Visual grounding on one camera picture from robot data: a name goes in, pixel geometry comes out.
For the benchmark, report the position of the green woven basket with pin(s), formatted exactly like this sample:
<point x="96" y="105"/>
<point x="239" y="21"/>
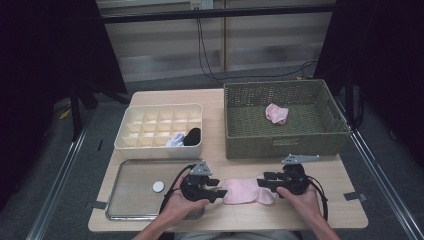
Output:
<point x="240" y="93"/>

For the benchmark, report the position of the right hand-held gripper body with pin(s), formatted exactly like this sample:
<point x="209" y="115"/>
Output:
<point x="296" y="181"/>

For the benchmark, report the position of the cream divided storage box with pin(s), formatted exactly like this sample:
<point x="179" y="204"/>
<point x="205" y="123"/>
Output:
<point x="160" y="151"/>

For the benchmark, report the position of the grey tape piece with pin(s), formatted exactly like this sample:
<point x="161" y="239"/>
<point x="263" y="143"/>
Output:
<point x="99" y="205"/>
<point x="355" y="196"/>

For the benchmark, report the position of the person's left hand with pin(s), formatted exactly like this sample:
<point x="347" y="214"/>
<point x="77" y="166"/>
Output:
<point x="181" y="211"/>

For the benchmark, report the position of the person's right hand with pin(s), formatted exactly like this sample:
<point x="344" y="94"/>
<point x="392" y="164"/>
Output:
<point x="305" y="208"/>

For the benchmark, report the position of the black metal stand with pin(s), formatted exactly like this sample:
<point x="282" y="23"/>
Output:
<point x="76" y="110"/>
<point x="349" y="100"/>

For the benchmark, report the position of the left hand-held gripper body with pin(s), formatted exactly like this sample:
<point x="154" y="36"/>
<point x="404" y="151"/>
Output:
<point x="196" y="190"/>

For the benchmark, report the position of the metal floor rail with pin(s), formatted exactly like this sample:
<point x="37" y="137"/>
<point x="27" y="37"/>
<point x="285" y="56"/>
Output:
<point x="386" y="185"/>
<point x="55" y="193"/>

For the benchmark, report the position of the black sock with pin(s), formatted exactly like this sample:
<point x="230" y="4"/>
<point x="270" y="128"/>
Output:
<point x="196" y="132"/>
<point x="192" y="138"/>

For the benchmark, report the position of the white wall socket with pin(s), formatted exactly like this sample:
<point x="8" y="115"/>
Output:
<point x="201" y="4"/>

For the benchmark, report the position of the clear plastic lid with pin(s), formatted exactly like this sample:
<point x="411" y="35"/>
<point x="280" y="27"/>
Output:
<point x="133" y="186"/>

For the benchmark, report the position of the small yellow object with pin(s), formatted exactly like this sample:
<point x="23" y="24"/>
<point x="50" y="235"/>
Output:
<point x="65" y="114"/>

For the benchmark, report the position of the black tape strip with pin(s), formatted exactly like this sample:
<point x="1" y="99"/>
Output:
<point x="100" y="145"/>

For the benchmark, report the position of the black horizontal bar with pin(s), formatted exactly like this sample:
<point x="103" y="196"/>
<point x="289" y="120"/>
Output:
<point x="166" y="15"/>

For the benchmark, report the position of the black curtain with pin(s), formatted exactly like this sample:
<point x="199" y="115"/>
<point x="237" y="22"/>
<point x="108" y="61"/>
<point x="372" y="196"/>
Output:
<point x="390" y="50"/>
<point x="40" y="66"/>

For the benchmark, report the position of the pink sock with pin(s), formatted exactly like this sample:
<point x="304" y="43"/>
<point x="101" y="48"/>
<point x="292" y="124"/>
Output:
<point x="277" y="114"/>
<point x="243" y="190"/>

